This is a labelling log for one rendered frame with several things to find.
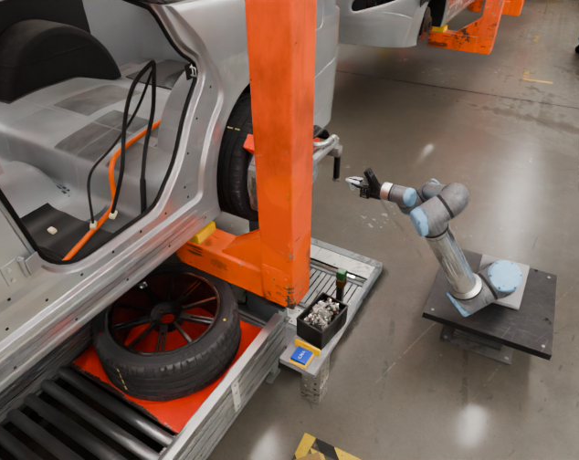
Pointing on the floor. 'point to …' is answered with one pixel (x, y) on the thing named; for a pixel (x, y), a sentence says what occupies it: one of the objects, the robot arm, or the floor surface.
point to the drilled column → (317, 388)
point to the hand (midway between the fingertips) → (347, 178)
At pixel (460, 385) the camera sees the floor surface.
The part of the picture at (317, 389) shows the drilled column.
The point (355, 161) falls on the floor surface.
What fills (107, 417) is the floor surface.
